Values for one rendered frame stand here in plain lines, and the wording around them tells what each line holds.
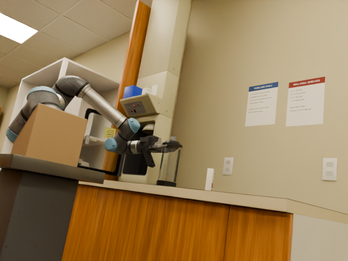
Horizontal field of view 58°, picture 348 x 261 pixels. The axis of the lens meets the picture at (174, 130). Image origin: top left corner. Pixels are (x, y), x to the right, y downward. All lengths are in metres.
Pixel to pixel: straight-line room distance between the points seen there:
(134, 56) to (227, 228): 1.61
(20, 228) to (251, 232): 0.73
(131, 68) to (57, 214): 1.49
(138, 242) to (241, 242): 0.55
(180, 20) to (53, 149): 1.47
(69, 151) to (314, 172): 1.23
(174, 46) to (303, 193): 1.22
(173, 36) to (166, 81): 0.33
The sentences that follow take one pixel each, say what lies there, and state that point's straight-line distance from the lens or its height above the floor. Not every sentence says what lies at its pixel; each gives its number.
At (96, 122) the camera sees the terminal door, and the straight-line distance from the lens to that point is 2.15.
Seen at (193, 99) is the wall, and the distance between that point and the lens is 2.47.
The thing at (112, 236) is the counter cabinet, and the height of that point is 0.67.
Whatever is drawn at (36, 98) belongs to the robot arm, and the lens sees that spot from 1.31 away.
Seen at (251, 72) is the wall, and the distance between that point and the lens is 2.22.
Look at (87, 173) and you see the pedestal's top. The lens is 1.12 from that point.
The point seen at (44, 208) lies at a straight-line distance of 1.13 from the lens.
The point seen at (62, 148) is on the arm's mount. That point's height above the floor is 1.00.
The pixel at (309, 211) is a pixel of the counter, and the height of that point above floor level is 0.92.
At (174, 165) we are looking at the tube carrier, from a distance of 1.61.
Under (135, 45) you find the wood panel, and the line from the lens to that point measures 2.48.
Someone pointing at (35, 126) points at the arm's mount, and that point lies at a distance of 1.14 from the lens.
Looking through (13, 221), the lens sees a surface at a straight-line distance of 1.10.
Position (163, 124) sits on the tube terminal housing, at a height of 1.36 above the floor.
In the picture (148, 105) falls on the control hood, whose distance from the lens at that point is 2.02.
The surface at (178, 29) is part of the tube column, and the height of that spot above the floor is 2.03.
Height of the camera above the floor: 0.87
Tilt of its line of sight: 13 degrees up
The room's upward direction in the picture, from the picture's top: 9 degrees clockwise
